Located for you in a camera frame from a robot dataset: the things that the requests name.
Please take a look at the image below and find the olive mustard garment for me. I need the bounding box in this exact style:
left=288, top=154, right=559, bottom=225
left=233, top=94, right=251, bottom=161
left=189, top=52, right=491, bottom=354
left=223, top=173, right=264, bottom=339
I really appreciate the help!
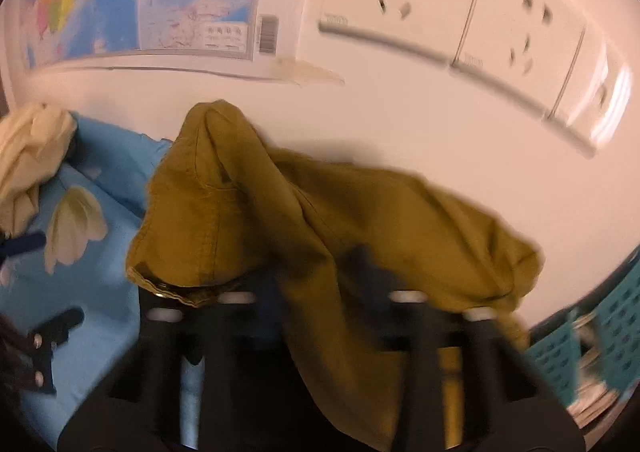
left=125, top=100, right=544, bottom=451

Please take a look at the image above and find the blue floral bed sheet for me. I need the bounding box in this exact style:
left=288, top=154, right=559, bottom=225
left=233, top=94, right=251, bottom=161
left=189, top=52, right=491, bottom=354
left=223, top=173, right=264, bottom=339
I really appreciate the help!
left=1, top=117, right=198, bottom=451

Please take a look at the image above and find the teal perforated plastic basket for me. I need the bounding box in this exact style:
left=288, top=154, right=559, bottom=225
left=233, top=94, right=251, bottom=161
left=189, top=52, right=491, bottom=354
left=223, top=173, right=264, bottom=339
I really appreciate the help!
left=525, top=249, right=639, bottom=406

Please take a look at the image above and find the cream folded garment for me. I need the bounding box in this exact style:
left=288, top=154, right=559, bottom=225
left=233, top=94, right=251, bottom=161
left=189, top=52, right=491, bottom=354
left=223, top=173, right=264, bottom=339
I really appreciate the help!
left=1, top=103, right=77, bottom=237

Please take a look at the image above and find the white wall switch right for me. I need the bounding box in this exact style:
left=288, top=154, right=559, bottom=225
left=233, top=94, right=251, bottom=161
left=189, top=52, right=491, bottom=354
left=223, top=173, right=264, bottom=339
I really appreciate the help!
left=548, top=26, right=634, bottom=158

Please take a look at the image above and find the white wall socket middle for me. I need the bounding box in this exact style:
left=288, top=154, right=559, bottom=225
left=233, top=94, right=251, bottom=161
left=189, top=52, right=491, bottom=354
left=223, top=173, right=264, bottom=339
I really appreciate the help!
left=454, top=0, right=586, bottom=115

